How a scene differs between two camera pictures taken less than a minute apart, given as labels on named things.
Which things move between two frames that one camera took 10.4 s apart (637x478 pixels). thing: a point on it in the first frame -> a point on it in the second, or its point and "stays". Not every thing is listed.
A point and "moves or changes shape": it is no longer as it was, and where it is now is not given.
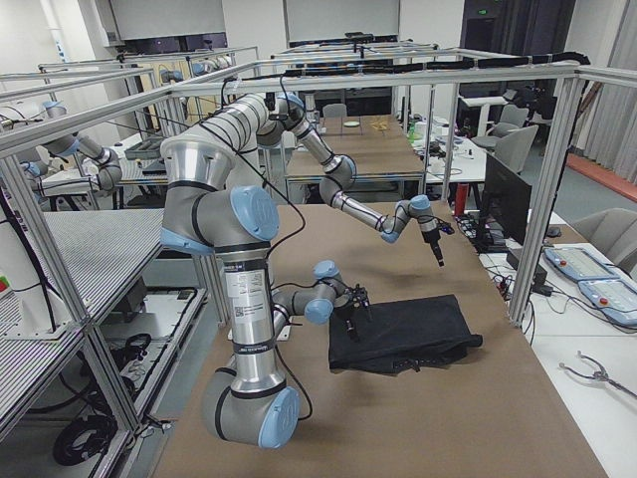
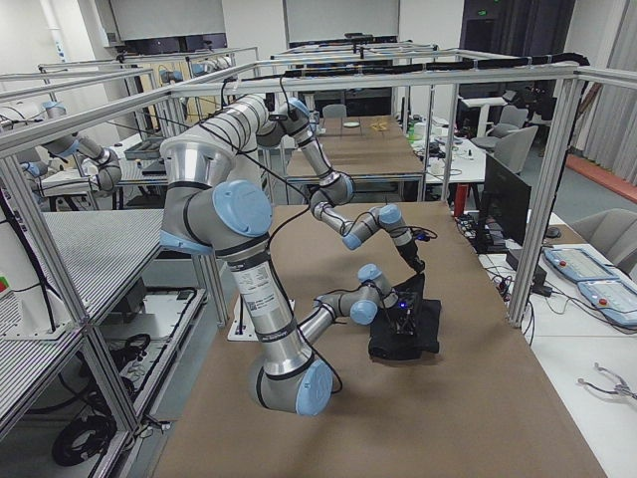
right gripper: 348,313 -> 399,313
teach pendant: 579,264 stays
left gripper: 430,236 -> 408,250
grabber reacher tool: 602,374 -> 621,388
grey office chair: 512,147 stays
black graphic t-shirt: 428,332 moves or changes shape
